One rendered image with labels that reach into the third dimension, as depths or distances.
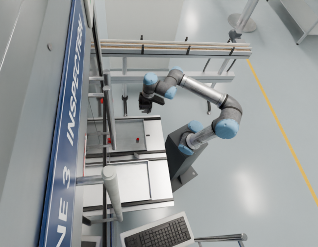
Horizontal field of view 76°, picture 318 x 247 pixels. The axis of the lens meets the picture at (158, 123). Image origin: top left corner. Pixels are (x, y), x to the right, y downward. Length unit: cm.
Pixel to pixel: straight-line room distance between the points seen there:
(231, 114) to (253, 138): 189
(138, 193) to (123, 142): 38
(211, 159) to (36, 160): 246
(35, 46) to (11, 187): 15
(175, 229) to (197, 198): 100
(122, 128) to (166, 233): 78
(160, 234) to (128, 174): 43
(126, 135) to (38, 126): 133
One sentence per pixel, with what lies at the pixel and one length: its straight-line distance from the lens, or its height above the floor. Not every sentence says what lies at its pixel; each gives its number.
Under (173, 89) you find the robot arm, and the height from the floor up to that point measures 143.
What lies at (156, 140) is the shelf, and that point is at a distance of 155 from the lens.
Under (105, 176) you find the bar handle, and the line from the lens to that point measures 35.
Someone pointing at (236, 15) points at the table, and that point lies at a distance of 504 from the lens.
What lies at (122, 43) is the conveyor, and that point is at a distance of 214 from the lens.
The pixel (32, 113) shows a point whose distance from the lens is 23.
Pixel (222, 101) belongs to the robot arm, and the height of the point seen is 140.
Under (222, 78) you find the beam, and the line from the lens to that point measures 270.
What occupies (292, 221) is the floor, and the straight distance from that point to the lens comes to 290.
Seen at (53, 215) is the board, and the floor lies 200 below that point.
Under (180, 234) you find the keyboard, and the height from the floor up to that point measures 83.
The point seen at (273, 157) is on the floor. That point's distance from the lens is 305.
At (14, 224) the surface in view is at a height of 207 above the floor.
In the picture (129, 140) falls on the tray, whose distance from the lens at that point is 153.
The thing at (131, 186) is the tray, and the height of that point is 88.
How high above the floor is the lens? 226
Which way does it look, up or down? 58 degrees down
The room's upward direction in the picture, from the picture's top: 15 degrees clockwise
